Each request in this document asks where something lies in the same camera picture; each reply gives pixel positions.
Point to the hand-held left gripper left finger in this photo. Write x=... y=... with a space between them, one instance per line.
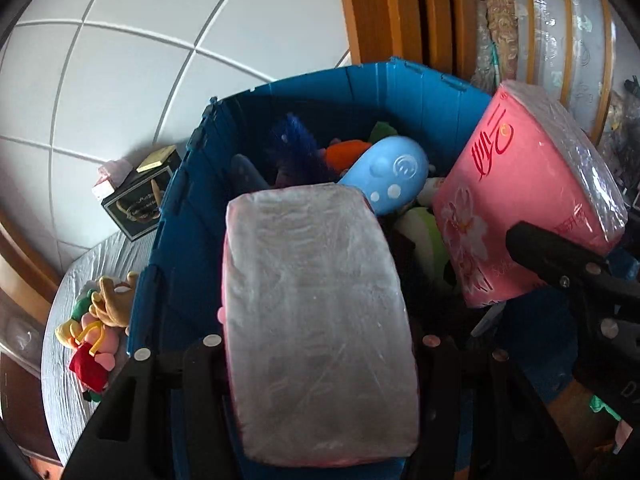
x=200 y=360

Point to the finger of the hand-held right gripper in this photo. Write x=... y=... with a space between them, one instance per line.
x=545 y=250

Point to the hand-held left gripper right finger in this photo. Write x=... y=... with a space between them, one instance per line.
x=445 y=365

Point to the pink tissue pack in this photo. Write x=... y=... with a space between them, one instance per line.
x=510 y=175
x=315 y=320

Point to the blue plastic storage crate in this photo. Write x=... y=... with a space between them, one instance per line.
x=190 y=240

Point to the light blue plastic massager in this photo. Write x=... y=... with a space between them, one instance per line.
x=390 y=170

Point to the pink plush toy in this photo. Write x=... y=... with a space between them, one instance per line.
x=107 y=342

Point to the brown plush deer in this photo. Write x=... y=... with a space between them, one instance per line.
x=115 y=305

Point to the red plush doll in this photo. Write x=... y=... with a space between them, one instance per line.
x=87 y=365

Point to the pale green plush toy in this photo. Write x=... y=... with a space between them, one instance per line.
x=425 y=235

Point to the yellow plush duck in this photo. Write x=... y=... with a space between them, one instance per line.
x=67 y=332

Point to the black gift box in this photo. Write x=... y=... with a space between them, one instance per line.
x=135 y=210

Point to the small pink white box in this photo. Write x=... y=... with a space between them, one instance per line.
x=107 y=185

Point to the dark green plush toy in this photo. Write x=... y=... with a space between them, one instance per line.
x=382 y=132

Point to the rolled grey printed mat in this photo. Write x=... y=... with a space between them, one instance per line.
x=555 y=35

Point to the orange plush toy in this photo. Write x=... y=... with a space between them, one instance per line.
x=345 y=155

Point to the patterned fabric hanging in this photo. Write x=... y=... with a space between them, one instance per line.
x=497 y=20

